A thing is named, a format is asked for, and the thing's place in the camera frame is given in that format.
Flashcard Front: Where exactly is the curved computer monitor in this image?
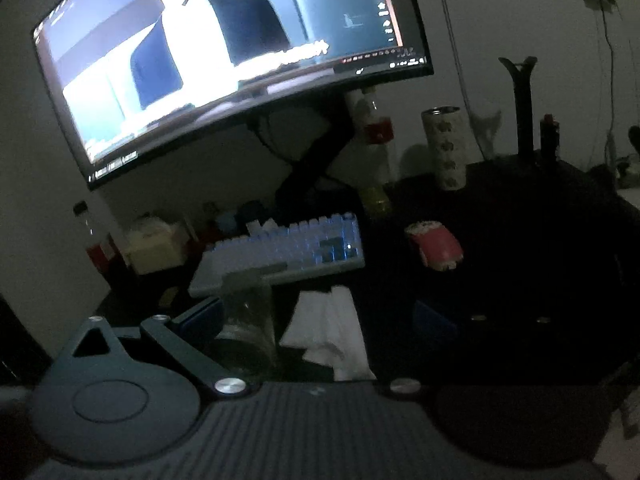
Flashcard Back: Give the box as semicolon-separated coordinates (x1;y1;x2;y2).
32;0;433;188

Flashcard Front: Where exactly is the yellowish plastic container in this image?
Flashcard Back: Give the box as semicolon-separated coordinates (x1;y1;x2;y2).
126;217;190;275

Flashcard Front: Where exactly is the clear glass jar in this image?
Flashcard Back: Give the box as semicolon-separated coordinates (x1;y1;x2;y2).
214;286;277;376

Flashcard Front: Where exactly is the white backlit keyboard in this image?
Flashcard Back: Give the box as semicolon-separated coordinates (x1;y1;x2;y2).
189;214;364;297

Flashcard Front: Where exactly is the clear bottle red label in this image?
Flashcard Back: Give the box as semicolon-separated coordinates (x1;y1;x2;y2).
352;87;399;214

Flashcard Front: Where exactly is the red white can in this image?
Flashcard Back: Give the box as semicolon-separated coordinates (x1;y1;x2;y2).
406;221;463;271

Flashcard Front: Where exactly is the patterned tall tumbler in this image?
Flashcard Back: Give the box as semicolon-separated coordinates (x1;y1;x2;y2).
421;106;468;191

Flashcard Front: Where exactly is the white cleaning cloth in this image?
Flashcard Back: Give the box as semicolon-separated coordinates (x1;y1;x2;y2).
279;286;375;382

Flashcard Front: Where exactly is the dark sauce bottle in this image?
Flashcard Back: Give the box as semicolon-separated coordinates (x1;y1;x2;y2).
73;200;127;287

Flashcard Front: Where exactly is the black forked stand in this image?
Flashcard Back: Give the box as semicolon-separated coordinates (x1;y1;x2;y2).
498;56;538;157

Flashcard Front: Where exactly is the black power cable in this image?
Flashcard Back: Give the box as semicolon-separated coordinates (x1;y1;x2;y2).
596;0;618;162

